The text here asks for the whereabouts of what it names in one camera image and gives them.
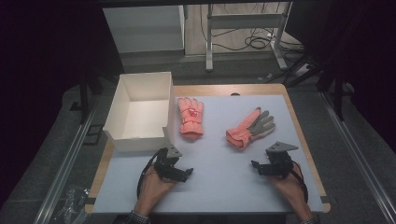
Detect white power strip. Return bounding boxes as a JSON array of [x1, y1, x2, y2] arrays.
[[293, 63, 313, 77]]

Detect person's right hand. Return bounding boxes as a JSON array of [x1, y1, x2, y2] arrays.
[[269, 164, 308, 208]]

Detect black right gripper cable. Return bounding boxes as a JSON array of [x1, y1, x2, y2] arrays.
[[290, 161, 310, 203]]

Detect aluminium floor rail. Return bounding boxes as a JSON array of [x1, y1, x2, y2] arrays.
[[32, 92, 102, 224], [318, 91, 396, 224]]

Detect pink glove with red label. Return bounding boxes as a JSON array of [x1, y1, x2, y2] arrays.
[[177, 96, 205, 142]]

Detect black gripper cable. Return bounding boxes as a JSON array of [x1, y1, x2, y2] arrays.
[[290, 161, 310, 203], [136, 147, 166, 200]]

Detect person's left hand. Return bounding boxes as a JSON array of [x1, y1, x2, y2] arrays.
[[136, 165, 177, 208]]

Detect white box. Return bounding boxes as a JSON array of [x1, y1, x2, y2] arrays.
[[102, 71, 176, 153]]

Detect black metal stand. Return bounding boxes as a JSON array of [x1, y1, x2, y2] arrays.
[[78, 70, 105, 125], [317, 55, 347, 121]]

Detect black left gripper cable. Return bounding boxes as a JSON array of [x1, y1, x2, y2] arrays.
[[136, 147, 166, 200]]

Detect pink glove with grey palm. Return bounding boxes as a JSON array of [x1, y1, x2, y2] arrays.
[[225, 106, 277, 150]]

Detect light blue table mat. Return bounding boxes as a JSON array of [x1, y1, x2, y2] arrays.
[[92, 94, 325, 215]]

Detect black floor cables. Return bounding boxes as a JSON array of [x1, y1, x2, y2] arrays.
[[199, 3, 305, 53]]

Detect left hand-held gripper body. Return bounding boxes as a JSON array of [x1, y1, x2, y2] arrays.
[[153, 146, 189, 184]]

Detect clear plastic bag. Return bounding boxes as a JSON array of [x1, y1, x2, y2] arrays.
[[55, 185, 92, 224]]

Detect grey metal desk frame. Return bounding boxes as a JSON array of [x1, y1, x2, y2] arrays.
[[205, 1, 294, 73]]

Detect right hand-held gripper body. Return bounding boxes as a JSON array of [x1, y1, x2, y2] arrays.
[[258, 141, 300, 181]]

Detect white cabinet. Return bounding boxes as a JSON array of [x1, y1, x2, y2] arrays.
[[102, 4, 187, 54]]

